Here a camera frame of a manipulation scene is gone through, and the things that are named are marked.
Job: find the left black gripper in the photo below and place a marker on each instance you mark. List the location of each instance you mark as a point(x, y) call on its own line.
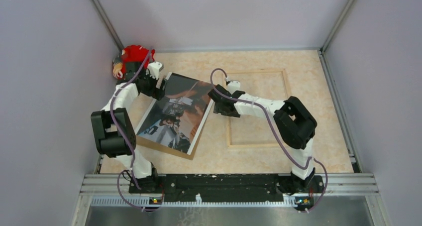
point(156, 92)

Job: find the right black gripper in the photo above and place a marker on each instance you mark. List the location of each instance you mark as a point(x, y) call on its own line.
point(218, 109)

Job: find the light wooden picture frame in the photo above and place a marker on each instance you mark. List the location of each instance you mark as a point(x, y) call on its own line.
point(249, 131)

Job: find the printed photo with white border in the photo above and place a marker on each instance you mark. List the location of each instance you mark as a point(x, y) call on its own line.
point(174, 115)

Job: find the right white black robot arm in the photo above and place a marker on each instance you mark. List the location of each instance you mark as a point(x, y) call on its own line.
point(291, 123)

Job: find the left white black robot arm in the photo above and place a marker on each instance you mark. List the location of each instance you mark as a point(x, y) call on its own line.
point(113, 131)

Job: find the red cloth doll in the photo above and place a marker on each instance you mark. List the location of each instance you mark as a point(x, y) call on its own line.
point(131, 53)

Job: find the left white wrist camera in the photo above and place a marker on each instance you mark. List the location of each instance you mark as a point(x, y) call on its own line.
point(154, 69)

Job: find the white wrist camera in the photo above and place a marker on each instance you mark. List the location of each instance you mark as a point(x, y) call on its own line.
point(154, 69)
point(233, 86)

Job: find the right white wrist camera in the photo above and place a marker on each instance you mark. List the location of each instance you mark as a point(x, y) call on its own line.
point(233, 86)

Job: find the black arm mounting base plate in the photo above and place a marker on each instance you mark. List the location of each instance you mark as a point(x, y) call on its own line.
point(226, 188)

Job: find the aluminium front rail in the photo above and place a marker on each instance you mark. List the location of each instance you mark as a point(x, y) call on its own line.
point(347, 199)

